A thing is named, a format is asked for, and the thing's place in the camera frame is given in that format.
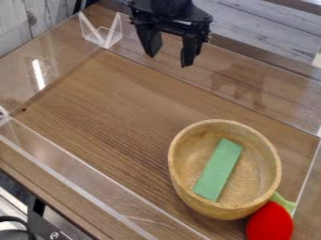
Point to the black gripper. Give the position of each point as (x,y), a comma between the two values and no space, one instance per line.
(178,17)

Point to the green foam block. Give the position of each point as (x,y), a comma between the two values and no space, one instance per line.
(217,171)

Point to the brown wooden bowl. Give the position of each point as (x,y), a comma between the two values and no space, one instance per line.
(255,178)

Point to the red plush strawberry toy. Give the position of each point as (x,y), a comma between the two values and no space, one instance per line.
(272,223)

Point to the clear acrylic corner bracket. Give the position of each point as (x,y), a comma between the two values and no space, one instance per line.
(102,36)

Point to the clear acrylic enclosure wall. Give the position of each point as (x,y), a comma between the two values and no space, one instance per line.
(98,203)

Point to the black table clamp bracket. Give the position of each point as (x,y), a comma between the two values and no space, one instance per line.
(37,227)

